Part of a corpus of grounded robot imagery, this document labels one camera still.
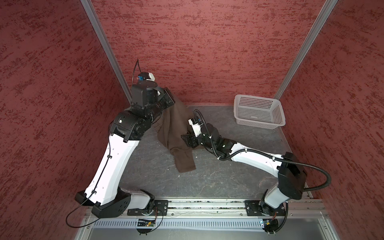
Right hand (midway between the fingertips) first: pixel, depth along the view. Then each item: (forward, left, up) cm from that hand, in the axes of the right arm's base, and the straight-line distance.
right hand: (185, 137), depth 77 cm
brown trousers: (+2, +6, +9) cm, 11 cm away
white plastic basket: (+35, -62, -22) cm, 75 cm away
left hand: (+4, +4, +25) cm, 26 cm away
